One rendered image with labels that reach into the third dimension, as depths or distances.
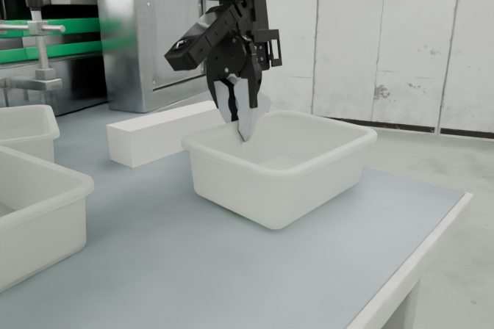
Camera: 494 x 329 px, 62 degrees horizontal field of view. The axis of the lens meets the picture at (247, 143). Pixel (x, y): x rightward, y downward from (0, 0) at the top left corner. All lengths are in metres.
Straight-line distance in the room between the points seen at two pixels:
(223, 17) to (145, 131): 0.23
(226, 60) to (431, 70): 3.08
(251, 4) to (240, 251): 0.34
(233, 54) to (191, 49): 0.07
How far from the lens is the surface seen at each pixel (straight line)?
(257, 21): 0.60
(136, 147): 0.67
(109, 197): 0.58
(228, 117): 0.58
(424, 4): 3.54
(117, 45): 1.02
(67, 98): 1.06
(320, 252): 0.44
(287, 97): 3.77
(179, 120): 0.72
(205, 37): 0.52
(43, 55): 0.88
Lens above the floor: 0.99
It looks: 18 degrees down
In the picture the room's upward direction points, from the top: straight up
